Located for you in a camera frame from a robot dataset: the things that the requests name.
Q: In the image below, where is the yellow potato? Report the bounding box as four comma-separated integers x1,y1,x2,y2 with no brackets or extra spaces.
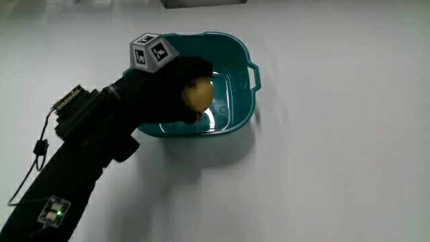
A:
181,76,215,114

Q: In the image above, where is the teal plastic basin plate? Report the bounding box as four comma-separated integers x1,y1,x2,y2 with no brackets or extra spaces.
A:
122,32,262,138

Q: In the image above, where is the person's left forearm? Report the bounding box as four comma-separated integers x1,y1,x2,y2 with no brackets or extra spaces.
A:
0,77,141,242

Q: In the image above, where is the grey box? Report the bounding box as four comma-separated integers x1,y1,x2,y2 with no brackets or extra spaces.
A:
160,0,249,9

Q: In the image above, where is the thin black cable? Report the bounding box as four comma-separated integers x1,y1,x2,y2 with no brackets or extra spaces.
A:
7,109,54,206

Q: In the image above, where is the small sensor board green light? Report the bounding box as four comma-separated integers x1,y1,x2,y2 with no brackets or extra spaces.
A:
36,195,72,229

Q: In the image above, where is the person's left hand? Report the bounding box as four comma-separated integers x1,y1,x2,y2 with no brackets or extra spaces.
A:
116,32,214,126

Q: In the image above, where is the black wrist tracker module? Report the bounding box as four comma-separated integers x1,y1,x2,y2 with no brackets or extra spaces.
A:
50,84,105,139

